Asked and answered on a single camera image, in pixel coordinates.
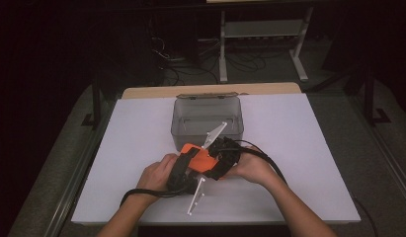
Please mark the white metal desk frame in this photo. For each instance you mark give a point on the white metal desk frame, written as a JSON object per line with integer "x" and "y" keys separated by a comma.
{"x": 263, "y": 29}

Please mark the person's right hand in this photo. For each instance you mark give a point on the person's right hand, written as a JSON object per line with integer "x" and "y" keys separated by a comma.
{"x": 255, "y": 168}

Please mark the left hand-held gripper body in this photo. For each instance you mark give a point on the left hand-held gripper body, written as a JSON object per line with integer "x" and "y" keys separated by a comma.
{"x": 180, "y": 182}

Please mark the person's left hand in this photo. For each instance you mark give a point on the person's left hand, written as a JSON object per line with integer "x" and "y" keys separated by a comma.
{"x": 156, "y": 177}

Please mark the grey translucent plastic box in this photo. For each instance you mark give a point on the grey translucent plastic box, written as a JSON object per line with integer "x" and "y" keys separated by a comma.
{"x": 197, "y": 112}

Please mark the light wooden table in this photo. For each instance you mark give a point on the light wooden table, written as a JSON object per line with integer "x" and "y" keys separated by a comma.
{"x": 210, "y": 89}

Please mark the black metal stand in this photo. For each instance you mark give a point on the black metal stand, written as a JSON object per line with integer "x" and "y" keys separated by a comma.
{"x": 96, "y": 105}
{"x": 369, "y": 98}

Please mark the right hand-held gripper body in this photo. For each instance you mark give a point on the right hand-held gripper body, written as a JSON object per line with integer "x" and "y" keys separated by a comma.
{"x": 227, "y": 153}

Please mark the orange phone case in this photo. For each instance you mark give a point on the orange phone case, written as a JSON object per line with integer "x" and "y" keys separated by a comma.
{"x": 203, "y": 161}

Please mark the grey metal floor rail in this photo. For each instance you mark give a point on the grey metal floor rail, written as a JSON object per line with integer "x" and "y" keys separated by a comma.
{"x": 388, "y": 161}
{"x": 73, "y": 187}

